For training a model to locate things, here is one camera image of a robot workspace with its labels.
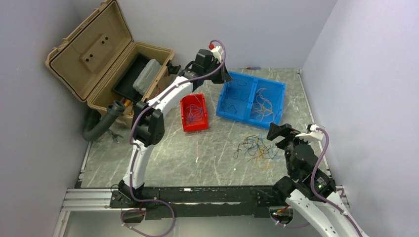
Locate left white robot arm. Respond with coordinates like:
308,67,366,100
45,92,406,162
118,46,232,207

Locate red plastic bin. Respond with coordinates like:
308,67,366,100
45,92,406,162
180,93,209,132

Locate black wire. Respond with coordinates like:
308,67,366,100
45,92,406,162
220,78,248,115

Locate grey plastic case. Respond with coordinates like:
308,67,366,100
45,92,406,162
133,59,162,95

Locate tan plastic toolbox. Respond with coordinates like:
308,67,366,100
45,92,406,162
45,0,174,115

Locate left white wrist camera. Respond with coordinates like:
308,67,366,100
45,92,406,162
209,39,225,65

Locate blue plastic bin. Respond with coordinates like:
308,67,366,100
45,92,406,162
216,72,286,129

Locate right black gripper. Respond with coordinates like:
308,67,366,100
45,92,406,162
266,122,313,176

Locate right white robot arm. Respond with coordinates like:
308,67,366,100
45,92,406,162
267,123,367,237

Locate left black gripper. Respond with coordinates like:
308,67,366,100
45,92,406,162
204,60,233,85

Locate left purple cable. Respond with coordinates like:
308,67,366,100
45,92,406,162
128,39,227,203

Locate blue black wires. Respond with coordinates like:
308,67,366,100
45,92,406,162
232,133,282,171

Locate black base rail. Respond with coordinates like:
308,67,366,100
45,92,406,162
110,185,287,220

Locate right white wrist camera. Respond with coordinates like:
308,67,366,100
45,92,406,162
295,123,325,143

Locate silver wrench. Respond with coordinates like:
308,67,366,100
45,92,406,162
107,129,124,144

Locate black toolbox tray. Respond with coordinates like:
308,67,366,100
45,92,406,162
112,53,150,103

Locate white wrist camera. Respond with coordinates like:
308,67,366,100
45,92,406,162
295,123,325,143
209,39,225,65

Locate aluminium frame rail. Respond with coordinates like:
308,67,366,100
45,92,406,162
53,142,111,237

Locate grey corrugated hose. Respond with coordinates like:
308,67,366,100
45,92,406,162
82,100,126,142

